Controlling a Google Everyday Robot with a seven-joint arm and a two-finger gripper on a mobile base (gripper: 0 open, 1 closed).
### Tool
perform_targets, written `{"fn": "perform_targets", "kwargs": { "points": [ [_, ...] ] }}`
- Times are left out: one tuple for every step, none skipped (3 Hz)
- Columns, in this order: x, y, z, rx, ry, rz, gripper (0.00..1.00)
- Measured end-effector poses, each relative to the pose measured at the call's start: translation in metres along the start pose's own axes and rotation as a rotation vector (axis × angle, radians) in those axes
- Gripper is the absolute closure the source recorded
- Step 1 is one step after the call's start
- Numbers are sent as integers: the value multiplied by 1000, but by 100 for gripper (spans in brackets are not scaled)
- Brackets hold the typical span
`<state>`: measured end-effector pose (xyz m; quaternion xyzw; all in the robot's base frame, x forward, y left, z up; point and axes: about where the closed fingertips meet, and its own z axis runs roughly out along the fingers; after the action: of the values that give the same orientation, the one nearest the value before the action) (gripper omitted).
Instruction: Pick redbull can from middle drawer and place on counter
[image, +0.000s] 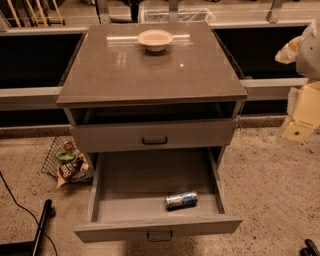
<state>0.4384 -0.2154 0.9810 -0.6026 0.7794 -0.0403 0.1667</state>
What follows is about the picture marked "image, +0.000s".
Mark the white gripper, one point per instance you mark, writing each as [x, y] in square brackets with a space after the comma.
[310, 55]

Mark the silver blue redbull can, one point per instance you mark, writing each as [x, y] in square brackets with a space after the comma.
[181, 200]

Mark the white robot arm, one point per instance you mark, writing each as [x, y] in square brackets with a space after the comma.
[308, 54]

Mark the grey drawer cabinet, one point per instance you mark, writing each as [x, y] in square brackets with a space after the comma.
[116, 80]

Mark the open grey lower drawer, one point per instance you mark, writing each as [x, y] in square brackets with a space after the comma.
[129, 190]

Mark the small can in basket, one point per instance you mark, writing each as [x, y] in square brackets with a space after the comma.
[69, 147]

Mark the white paper bowl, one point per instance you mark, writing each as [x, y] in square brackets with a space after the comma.
[155, 40]

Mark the black object bottom right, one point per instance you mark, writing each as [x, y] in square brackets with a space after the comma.
[310, 249]

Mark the clear plastic bin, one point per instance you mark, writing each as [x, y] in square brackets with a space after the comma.
[182, 15]

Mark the brown snack bag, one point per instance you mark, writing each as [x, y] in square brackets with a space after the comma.
[72, 171]

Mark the green bowl in basket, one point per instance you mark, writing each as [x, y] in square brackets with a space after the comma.
[64, 157]

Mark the wooden chair legs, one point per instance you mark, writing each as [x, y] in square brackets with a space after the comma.
[32, 13]

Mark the black bar on floor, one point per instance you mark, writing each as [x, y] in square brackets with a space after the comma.
[30, 248]

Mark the wire mesh basket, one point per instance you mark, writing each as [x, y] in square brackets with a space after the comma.
[65, 163]

